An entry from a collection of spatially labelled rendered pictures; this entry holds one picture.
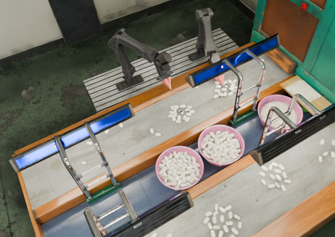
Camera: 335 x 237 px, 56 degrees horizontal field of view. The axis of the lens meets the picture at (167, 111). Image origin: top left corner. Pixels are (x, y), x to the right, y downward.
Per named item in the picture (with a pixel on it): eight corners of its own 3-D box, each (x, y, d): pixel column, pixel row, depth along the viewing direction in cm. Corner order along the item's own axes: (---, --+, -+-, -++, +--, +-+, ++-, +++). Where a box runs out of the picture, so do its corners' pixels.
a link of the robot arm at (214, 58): (223, 62, 199) (220, 43, 198) (210, 64, 198) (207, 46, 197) (219, 64, 210) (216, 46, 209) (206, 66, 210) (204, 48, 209)
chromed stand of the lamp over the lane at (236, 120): (214, 108, 209) (218, 57, 174) (238, 95, 214) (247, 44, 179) (231, 127, 198) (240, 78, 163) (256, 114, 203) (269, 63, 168)
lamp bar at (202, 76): (184, 80, 176) (184, 71, 170) (271, 39, 192) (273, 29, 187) (192, 89, 172) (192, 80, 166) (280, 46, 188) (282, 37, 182)
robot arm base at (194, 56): (215, 44, 236) (210, 39, 240) (192, 53, 232) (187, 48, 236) (214, 52, 243) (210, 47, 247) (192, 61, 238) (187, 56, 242)
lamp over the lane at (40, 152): (13, 160, 151) (6, 152, 145) (129, 106, 167) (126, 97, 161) (16, 173, 146) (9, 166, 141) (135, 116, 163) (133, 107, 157)
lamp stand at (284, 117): (252, 152, 186) (266, 105, 151) (279, 136, 192) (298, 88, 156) (274, 177, 176) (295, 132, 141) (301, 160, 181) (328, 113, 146)
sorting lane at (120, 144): (21, 170, 184) (19, 168, 182) (263, 53, 231) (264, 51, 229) (34, 213, 167) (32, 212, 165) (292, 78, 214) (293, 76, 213)
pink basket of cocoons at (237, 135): (188, 155, 188) (188, 147, 180) (214, 126, 200) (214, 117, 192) (227, 180, 176) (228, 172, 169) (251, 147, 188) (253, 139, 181)
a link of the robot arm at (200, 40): (207, 49, 232) (209, 12, 206) (198, 50, 232) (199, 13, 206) (205, 43, 236) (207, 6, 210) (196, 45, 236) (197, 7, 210)
